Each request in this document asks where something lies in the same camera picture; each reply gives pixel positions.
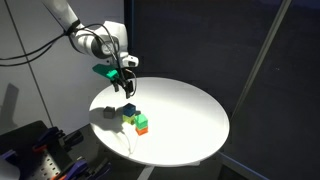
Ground white rounded object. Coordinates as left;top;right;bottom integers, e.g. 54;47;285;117
0;157;20;180

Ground blue block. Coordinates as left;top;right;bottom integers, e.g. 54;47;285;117
122;102;137;118

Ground blue floor rail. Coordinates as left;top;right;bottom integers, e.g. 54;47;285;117
217;152;269;180

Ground perforated metal plate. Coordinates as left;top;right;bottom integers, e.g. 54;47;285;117
31;149;63;180

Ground green block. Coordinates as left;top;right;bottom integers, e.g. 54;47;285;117
134;113;149;131

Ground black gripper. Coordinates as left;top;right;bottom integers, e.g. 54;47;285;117
111;67;136;100

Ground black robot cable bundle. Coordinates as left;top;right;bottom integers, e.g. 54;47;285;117
0;22;118;68

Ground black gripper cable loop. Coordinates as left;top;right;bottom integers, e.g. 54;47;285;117
123;68;138;94

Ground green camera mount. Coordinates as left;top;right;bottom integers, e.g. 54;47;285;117
91;63;120;81

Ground grey metal corner pole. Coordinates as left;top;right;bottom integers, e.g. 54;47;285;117
230;0;294;120

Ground orange block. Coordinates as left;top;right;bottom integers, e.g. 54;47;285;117
135;126;149;137

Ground yellow-green block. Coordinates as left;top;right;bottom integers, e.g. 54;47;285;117
121;114;137;125

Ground dark grey block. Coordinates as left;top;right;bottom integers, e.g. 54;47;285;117
102;105;117;120

